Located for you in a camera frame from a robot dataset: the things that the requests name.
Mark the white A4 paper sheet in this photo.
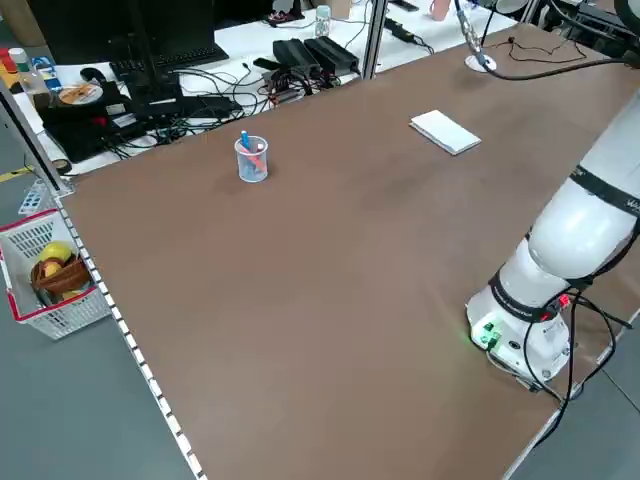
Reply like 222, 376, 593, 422
408, 109, 483, 157

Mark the clear plastic pen cup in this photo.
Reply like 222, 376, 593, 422
233, 134, 270, 184

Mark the black power brick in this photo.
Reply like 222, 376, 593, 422
271, 38, 322, 77
303, 35, 361, 74

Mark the clear patterned bottle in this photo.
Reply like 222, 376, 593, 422
314, 5, 333, 38

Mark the black power strip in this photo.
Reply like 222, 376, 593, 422
383, 16, 415, 44

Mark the black keyboard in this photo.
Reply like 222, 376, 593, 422
108, 45, 231, 77

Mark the white desk lamp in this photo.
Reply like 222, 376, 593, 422
453, 0, 527, 72

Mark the yellow fruit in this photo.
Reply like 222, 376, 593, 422
38, 240, 77, 265

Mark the brown woven basket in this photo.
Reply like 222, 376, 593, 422
30, 253, 92, 297

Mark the white basket with red rim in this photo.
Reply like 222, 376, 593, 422
0, 208, 114, 342

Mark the orange printed disc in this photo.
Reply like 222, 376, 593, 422
56, 83, 104, 105

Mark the white tray with blue dots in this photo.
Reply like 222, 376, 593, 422
18, 178, 52, 217

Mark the black computer monitor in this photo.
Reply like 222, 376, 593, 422
27, 0, 217, 119

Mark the aluminium frame post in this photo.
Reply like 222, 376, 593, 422
0, 79, 75, 195
362, 0, 390, 80

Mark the black arm base cable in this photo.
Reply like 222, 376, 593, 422
519, 288, 635, 480

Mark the black lamp power cable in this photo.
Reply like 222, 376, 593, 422
482, 35, 585, 60

